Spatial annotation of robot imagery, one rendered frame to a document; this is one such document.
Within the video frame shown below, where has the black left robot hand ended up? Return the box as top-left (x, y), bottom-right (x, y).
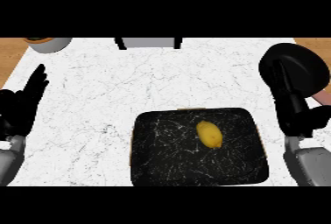
top-left (0, 63), bottom-right (50, 141)

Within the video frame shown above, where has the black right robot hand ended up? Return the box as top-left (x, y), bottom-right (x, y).
top-left (271, 59), bottom-right (331, 138)

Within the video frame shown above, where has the grey plant pot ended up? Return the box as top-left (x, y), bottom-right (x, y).
top-left (22, 37), bottom-right (74, 54)

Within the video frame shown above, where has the yellow lemon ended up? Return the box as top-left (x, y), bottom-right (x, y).
top-left (195, 120), bottom-right (225, 150)

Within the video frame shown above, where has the black marbled tray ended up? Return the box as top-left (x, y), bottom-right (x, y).
top-left (129, 107), bottom-right (272, 187)

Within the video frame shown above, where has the grey appliance with black legs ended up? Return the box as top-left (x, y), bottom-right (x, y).
top-left (114, 37), bottom-right (183, 51)

